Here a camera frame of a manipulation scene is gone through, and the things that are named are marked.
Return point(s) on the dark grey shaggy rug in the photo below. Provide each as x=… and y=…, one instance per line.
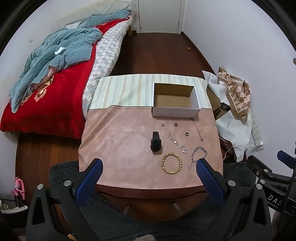
x=138, y=227

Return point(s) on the dark wooden table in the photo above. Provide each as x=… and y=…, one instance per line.
x=150, y=204

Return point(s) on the pink suede table cloth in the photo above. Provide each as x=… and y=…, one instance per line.
x=120, y=143

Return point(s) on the checked mattress cover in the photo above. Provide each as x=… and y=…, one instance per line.
x=104, y=60

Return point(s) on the teal quilt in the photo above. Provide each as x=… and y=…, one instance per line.
x=69, y=46

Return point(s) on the pink toy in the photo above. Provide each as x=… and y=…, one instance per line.
x=19, y=187

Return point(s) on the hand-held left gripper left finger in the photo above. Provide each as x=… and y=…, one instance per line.
x=91, y=178

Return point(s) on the white shoe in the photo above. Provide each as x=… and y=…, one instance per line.
x=13, y=207

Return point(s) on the striped pale green cloth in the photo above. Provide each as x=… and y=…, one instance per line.
x=124, y=90

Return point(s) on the white cardboard box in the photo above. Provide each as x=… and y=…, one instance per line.
x=175, y=112

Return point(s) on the white wall outlet strip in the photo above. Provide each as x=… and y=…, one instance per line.
x=255, y=132

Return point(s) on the light wooden bed frame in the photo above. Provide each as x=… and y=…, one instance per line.
x=130, y=25

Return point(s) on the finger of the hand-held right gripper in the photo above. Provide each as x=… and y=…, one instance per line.
x=285, y=156
x=257, y=163

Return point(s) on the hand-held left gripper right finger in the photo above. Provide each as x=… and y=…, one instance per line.
x=209, y=183

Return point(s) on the white door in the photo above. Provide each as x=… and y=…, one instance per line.
x=159, y=16

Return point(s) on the beige quilted bedding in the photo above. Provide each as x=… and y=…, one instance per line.
x=99, y=10

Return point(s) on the bed with red blanket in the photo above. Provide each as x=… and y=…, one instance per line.
x=60, y=104

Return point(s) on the brown cardboard box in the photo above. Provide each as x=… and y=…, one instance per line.
x=214, y=99

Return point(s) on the black smart watch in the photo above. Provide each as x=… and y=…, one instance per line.
x=156, y=143

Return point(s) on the beige patterned cloth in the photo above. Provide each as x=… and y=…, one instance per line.
x=238, y=92

